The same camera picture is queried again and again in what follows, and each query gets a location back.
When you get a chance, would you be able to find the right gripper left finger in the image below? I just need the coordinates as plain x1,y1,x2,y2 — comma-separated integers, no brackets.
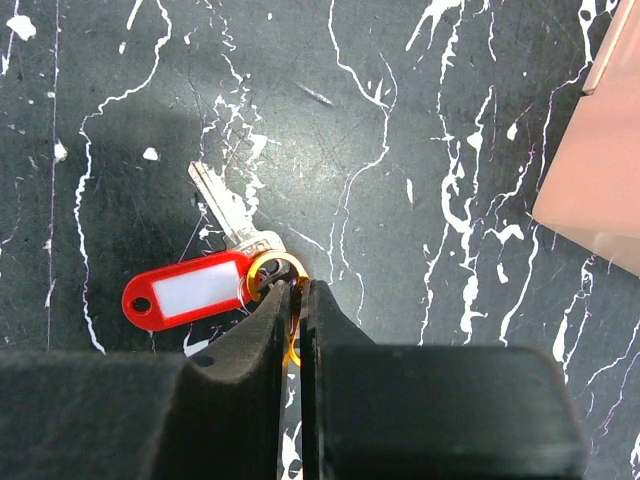
1,282,291,479

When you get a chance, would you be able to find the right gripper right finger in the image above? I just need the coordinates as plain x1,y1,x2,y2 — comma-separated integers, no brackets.
300,281,588,479

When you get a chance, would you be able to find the orange keyring carabiner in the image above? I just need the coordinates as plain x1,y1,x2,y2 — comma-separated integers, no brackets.
245,250,310,367

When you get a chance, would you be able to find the key with red tag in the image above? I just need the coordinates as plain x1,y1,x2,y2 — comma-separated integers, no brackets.
121,161,285,332

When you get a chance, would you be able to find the orange file organizer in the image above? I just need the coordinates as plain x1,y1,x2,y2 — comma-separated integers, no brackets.
533,1,639,274

